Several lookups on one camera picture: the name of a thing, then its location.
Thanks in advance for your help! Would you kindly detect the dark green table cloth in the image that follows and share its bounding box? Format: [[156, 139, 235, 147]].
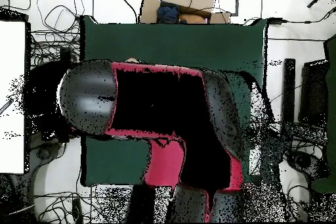
[[79, 15, 268, 187]]

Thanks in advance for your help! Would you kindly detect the orange garment in box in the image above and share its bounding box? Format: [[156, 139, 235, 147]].
[[178, 13, 207, 24]]

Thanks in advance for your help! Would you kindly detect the dark blue garment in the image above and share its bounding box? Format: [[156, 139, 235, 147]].
[[156, 1, 180, 24]]

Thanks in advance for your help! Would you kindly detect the black metal stand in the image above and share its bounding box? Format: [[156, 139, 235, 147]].
[[26, 47, 76, 144]]

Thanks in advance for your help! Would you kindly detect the grey chair base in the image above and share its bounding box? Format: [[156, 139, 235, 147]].
[[28, 142, 62, 180], [285, 149, 329, 181]]

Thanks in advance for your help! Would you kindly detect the black slim power strip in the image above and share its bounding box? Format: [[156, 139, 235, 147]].
[[72, 198, 84, 224]]

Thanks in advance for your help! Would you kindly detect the white panel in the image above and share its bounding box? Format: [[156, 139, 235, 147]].
[[0, 20, 26, 174]]

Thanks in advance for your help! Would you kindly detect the black marker pen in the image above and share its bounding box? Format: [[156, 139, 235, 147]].
[[0, 98, 14, 116]]

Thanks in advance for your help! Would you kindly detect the green cloth on side table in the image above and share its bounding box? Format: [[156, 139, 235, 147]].
[[310, 34, 336, 194]]

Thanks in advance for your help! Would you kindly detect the black metal frame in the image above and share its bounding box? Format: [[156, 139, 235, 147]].
[[280, 58, 329, 152]]

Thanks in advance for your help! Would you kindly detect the black looped cable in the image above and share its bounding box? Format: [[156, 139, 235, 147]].
[[35, 0, 86, 35]]

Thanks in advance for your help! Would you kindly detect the black adapter cable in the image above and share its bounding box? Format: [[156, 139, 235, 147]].
[[282, 7, 336, 24]]

